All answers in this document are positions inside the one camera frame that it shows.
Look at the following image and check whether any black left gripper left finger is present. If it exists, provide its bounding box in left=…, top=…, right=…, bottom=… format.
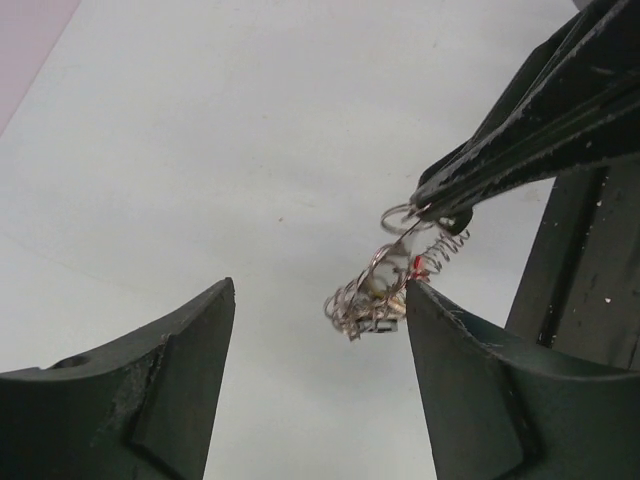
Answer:
left=1, top=279, right=235, bottom=479

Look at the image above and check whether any metal key organizer with rings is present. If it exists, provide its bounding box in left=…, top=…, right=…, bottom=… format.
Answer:
left=324, top=203, right=473, bottom=341

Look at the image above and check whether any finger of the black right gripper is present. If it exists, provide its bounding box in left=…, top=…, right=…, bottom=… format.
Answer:
left=414, top=0, right=640, bottom=206
left=424, top=29, right=640, bottom=236

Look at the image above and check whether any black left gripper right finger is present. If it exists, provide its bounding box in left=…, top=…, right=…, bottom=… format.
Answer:
left=407, top=281, right=639, bottom=479

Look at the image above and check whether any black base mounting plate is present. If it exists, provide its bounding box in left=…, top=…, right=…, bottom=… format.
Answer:
left=506, top=161, right=639, bottom=370

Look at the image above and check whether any red key tag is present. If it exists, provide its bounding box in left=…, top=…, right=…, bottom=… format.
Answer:
left=409, top=255, right=430, bottom=282

